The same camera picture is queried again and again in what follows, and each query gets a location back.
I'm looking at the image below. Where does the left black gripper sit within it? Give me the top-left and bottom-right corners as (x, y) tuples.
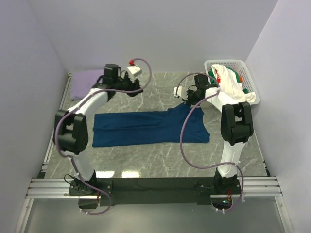
(114, 72), (144, 97)

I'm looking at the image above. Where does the blue t shirt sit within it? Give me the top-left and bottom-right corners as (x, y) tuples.
(92, 103), (210, 147)

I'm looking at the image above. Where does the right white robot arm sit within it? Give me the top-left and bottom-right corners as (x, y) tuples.
(183, 73), (254, 194)

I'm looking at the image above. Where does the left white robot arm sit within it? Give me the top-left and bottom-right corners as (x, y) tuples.
(53, 60), (143, 195)

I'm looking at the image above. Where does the green t shirt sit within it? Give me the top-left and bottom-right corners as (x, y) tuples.
(208, 67), (249, 94)

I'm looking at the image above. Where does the white t shirt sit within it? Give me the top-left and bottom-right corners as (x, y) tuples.
(211, 64), (256, 103)

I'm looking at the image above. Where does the folded purple t shirt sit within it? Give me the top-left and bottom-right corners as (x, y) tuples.
(70, 69), (104, 100)

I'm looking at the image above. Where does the white plastic laundry basket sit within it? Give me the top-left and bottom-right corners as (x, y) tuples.
(204, 59), (260, 105)

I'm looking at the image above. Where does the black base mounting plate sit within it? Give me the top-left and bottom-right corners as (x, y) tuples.
(69, 177), (242, 206)

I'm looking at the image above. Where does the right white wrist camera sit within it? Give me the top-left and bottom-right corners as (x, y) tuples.
(173, 86), (188, 100)

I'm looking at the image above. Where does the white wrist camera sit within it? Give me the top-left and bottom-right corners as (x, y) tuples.
(127, 65), (142, 77)
(173, 86), (188, 100)

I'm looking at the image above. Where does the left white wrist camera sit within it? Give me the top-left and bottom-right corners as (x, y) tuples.
(127, 65), (142, 77)

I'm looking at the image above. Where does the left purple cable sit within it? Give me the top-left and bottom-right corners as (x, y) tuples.
(54, 57), (153, 216)

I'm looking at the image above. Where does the purple cable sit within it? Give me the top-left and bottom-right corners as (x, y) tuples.
(176, 72), (244, 213)
(54, 57), (153, 216)

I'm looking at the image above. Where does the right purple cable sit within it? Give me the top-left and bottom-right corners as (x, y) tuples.
(176, 72), (244, 213)

